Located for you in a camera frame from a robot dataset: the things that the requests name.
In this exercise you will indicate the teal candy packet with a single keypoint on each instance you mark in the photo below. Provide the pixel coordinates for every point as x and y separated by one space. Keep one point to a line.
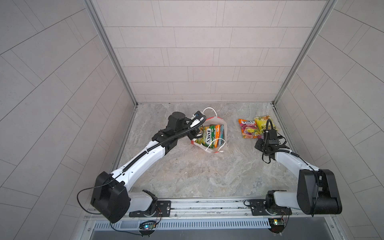
221 136

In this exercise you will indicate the green Fox's candy packet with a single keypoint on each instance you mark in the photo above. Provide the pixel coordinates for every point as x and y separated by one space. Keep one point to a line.
208 137

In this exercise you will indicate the right aluminium corner post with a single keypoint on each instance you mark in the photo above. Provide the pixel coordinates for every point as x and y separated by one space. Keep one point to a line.
324 14

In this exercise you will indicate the yellow snack packet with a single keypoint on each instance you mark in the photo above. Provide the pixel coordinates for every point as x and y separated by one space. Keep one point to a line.
261 123

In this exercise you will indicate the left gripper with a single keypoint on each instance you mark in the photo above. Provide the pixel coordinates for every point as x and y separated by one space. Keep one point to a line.
193 133

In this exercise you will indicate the aluminium corner post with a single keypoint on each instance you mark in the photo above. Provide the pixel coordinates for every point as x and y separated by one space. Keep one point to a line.
90 7
324 14

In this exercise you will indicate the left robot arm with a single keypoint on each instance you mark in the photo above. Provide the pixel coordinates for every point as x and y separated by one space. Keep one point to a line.
112 197

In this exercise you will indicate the red paper gift bag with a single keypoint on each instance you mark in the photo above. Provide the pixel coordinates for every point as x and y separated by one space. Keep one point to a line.
215 120

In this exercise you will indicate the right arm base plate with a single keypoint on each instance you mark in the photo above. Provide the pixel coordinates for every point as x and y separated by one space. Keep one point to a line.
261 208

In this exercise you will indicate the left aluminium corner post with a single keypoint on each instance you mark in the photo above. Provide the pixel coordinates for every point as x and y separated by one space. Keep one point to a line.
90 7

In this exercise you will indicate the left green circuit board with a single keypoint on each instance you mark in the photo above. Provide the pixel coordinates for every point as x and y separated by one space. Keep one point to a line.
148 225

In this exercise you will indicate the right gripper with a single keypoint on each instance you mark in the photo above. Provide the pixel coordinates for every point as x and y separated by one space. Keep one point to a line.
257 145

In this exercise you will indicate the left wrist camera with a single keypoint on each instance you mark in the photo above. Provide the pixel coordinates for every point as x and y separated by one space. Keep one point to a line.
198 115

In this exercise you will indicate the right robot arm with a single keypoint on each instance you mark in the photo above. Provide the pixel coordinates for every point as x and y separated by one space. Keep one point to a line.
317 191

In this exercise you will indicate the right circuit board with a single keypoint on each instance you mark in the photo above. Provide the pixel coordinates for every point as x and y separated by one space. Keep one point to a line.
277 225

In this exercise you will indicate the orange Fox's candy packet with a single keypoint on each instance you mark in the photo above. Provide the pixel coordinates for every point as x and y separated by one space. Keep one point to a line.
249 129

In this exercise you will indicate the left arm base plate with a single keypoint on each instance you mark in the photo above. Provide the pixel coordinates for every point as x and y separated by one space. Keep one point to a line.
162 208

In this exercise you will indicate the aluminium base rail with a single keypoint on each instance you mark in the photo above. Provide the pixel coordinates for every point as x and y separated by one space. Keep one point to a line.
230 207

